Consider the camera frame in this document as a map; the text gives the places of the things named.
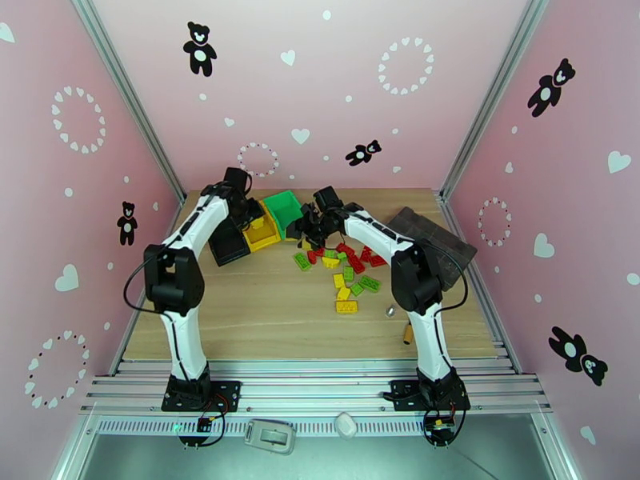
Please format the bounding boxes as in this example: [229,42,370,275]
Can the green plastic bin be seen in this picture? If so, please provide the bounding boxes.
[263,190,305,242]

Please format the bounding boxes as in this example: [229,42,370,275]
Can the yellow plastic bin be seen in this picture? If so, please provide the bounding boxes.
[241,213,283,254]

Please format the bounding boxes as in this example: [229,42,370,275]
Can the black plastic bin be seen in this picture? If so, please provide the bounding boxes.
[209,213,251,267]

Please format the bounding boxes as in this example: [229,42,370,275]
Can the dark translucent compartment tray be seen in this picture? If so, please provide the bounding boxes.
[387,206,478,292]

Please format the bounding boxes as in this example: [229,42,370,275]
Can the aluminium slotted base rails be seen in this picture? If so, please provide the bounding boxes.
[79,358,552,416]

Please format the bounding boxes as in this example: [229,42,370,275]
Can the white oval puck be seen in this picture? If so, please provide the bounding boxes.
[334,412,358,441]

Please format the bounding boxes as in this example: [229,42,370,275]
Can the grey white flat device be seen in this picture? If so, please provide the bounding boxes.
[243,418,297,456]

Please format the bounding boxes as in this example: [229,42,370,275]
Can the perforated metal strip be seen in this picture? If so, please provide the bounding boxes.
[94,417,431,438]

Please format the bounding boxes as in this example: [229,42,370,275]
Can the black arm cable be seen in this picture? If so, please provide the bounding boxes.
[430,242,470,314]
[123,250,166,314]

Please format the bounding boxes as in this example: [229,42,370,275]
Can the aluminium frame post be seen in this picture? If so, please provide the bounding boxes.
[69,0,187,201]
[438,0,554,201]

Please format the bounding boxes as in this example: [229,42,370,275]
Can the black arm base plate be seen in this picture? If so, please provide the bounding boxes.
[383,378,471,412]
[161,378,242,412]

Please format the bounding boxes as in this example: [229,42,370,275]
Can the power connector with wires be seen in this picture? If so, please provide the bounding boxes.
[178,393,232,448]
[422,403,467,448]

